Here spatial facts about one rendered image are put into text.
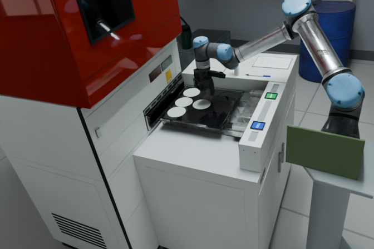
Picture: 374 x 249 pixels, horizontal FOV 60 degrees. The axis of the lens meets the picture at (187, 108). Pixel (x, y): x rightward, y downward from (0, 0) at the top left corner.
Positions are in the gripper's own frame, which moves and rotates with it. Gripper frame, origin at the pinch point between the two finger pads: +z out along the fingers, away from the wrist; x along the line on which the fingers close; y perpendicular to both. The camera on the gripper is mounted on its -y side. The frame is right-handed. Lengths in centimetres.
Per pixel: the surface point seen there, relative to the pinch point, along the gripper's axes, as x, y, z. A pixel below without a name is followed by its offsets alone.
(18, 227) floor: -70, 133, 91
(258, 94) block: 11.4, -23.8, 1.3
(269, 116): 38.1, -8.8, -4.6
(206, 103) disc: 1.1, 3.6, 1.3
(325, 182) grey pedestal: 72, -9, 10
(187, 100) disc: -8.7, 9.8, 1.3
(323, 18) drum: -86, -179, 19
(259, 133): 45.4, 2.8, -4.6
